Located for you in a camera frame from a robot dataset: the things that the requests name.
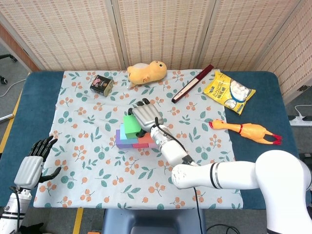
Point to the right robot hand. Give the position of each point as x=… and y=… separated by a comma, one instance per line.
x=146, y=115

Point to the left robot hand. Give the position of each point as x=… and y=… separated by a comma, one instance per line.
x=28, y=170

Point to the green cube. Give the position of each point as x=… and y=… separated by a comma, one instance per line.
x=131, y=125

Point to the orange cube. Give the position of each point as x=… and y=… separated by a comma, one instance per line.
x=146, y=139

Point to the light blue cube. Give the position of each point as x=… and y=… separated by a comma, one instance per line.
x=122, y=134

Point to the light pink cube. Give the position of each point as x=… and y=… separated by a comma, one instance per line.
x=152, y=145

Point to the magenta red cube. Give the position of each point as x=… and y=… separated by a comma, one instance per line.
x=140, y=145

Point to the purple cube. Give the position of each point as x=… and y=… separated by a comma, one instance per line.
x=117, y=142

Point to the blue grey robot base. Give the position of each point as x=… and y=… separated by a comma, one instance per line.
x=153, y=220

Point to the yellow plush animal toy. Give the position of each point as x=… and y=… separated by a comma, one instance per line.
x=146, y=73

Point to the dark red folded fan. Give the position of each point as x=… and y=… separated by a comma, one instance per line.
x=191, y=85

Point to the black luncheon meat can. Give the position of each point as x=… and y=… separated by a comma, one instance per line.
x=101, y=85

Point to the white stick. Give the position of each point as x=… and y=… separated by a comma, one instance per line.
x=6, y=117

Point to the floral print tablecloth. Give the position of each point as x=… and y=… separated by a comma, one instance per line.
x=97, y=170

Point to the yellow marshmallow bag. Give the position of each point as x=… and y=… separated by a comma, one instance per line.
x=228, y=91

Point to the yellow rubber chicken toy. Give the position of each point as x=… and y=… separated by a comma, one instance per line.
x=246, y=130

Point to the bamboo folding screen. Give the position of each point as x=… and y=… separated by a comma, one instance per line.
x=73, y=36

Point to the black office chair base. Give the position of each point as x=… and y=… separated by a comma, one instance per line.
x=8, y=57

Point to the white power strip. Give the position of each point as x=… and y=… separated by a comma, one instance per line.
x=301, y=121

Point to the black box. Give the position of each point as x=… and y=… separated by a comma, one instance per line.
x=306, y=156

